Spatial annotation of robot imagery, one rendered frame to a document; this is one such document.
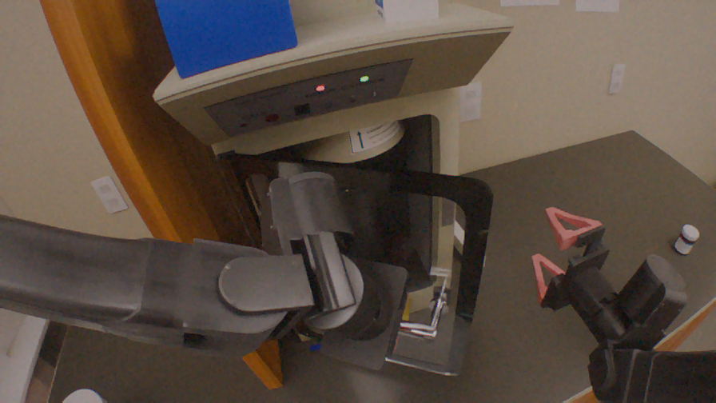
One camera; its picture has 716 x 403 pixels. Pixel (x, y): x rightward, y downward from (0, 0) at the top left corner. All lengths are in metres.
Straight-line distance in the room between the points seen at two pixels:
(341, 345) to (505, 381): 0.41
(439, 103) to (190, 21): 0.32
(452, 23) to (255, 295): 0.26
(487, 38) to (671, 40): 1.38
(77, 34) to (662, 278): 0.59
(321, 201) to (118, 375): 0.75
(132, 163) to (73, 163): 0.71
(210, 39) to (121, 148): 0.14
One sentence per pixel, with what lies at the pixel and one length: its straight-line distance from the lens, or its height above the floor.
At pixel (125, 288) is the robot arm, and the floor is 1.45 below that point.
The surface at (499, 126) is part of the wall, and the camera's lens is 1.13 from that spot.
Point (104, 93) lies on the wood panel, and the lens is 0.35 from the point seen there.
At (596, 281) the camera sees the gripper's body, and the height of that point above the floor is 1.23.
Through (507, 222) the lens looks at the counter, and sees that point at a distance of 0.95.
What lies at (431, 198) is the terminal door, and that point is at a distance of 0.33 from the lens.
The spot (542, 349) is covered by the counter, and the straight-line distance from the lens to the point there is 0.74.
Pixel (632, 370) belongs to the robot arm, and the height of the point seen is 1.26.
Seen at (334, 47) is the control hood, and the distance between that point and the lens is 0.29.
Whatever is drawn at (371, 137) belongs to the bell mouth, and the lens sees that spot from 0.49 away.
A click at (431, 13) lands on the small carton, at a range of 0.34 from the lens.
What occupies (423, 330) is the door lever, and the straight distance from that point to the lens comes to 0.42.
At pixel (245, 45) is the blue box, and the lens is 0.29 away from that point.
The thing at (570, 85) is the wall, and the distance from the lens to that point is 1.26.
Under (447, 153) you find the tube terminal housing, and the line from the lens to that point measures 0.51.
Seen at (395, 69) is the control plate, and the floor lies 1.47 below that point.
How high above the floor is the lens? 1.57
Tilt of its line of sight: 38 degrees down
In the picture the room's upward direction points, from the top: 10 degrees counter-clockwise
